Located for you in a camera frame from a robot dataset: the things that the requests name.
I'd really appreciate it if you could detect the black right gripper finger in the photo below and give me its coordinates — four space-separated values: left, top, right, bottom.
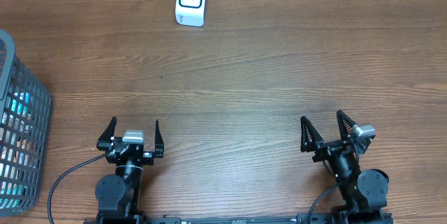
336 110 356 144
300 116 323 152

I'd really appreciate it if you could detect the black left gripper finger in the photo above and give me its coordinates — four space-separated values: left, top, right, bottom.
153 120 164 158
96 117 117 150

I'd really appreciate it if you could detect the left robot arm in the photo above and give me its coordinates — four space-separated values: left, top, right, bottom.
93 117 164 224

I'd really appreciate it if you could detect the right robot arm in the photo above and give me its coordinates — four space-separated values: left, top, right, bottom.
297 110 394 224

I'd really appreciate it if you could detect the white barcode scanner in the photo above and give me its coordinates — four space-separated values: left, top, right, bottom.
175 0 206 27

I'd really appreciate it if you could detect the grey plastic mesh basket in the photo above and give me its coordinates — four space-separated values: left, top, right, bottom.
1 29 53 217

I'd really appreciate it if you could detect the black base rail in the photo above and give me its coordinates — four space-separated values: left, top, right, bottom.
83 212 395 224

